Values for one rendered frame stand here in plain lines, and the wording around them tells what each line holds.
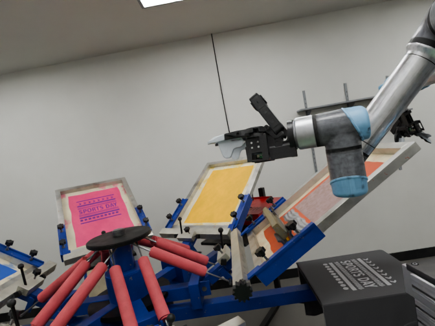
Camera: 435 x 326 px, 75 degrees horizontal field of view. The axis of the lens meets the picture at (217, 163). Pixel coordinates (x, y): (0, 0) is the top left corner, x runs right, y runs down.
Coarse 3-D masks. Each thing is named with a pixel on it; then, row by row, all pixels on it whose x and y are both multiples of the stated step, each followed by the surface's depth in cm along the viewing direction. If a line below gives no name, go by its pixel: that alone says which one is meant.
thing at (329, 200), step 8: (368, 168) 126; (376, 168) 120; (328, 192) 137; (320, 200) 136; (328, 200) 130; (336, 200) 123; (312, 208) 135; (320, 208) 128; (328, 208) 122; (304, 216) 135; (312, 216) 128; (320, 216) 122; (272, 248) 131
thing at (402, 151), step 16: (384, 144) 125; (400, 144) 113; (416, 144) 106; (400, 160) 107; (320, 176) 162; (368, 176) 111; (384, 176) 107; (304, 192) 163; (368, 192) 108; (336, 208) 108; (320, 224) 109; (256, 240) 153; (256, 256) 127
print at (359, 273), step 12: (324, 264) 153; (336, 264) 151; (348, 264) 149; (360, 264) 146; (372, 264) 144; (336, 276) 138; (348, 276) 136; (360, 276) 134; (372, 276) 133; (384, 276) 131; (348, 288) 126; (360, 288) 124
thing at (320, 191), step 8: (328, 176) 156; (320, 184) 154; (328, 184) 146; (312, 192) 154; (320, 192) 145; (304, 200) 153; (312, 200) 144; (296, 208) 151; (304, 208) 143; (264, 232) 157; (272, 232) 148; (272, 240) 140
